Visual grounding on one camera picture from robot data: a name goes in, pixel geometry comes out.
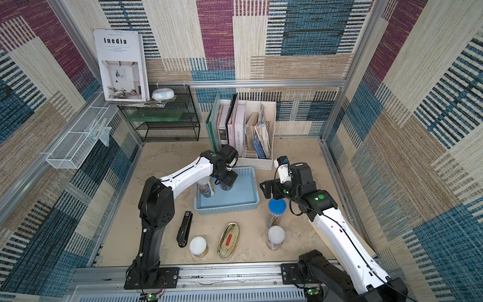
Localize blue lid clear canister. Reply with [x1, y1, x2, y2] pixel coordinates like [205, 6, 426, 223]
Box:
[266, 198, 287, 229]

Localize white lid can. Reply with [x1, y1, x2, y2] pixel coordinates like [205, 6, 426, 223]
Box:
[267, 225, 286, 250]
[197, 176, 215, 198]
[189, 236, 208, 258]

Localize light blue plastic basket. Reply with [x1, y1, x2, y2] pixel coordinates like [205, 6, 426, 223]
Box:
[194, 166, 260, 215]

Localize gold oval sardine tin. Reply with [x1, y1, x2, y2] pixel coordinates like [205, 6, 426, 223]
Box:
[217, 222, 240, 260]

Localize silver top dark can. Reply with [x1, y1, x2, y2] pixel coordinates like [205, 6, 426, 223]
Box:
[218, 181, 233, 191]

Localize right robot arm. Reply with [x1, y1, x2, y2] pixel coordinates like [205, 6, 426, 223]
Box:
[260, 156, 410, 301]

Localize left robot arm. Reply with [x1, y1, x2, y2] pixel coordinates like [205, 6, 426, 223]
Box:
[124, 145, 238, 289]

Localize pink book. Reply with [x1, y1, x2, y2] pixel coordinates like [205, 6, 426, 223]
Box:
[227, 100, 246, 157]

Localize green folder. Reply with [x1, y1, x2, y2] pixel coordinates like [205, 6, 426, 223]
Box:
[205, 94, 221, 152]

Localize white file organizer box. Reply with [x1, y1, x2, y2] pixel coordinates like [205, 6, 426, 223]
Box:
[217, 94, 277, 170]

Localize green tray on shelf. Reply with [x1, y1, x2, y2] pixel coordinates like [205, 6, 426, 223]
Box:
[126, 109, 185, 123]

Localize white round device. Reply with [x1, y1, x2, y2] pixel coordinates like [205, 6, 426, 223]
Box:
[152, 88, 176, 102]

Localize black stapler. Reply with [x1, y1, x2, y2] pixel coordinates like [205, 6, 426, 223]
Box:
[176, 211, 193, 248]

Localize Inedia white magazine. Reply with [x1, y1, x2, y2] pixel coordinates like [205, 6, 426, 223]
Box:
[93, 29, 149, 104]

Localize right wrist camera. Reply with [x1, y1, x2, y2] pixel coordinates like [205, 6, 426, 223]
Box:
[274, 156, 291, 184]

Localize black wire shelf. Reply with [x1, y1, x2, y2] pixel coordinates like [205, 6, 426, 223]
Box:
[119, 85, 201, 142]

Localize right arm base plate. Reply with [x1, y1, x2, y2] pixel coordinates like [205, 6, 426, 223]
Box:
[280, 263, 313, 286]

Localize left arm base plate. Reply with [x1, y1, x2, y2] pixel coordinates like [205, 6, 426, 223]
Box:
[124, 266, 180, 290]

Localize white wire wall basket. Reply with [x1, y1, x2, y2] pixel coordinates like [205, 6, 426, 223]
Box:
[46, 105, 118, 169]

